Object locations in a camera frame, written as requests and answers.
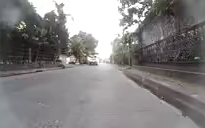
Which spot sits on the grey kerbside pavement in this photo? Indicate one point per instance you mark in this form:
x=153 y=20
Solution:
x=13 y=71

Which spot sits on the grey asphalt road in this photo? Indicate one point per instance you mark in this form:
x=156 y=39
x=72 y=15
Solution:
x=90 y=96

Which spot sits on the stone wall with lattice railing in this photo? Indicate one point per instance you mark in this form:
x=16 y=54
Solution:
x=176 y=45

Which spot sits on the dark fence on low wall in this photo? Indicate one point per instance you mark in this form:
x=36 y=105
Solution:
x=16 y=55

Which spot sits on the pavement with dark gutter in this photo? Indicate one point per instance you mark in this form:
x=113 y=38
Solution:
x=176 y=90

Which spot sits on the white vehicle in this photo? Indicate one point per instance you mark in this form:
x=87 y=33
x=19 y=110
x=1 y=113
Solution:
x=71 y=60
x=92 y=60

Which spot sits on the group of trees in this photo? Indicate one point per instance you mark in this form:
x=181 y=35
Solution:
x=130 y=16

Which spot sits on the row of trees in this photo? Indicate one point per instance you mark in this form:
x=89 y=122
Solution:
x=40 y=30

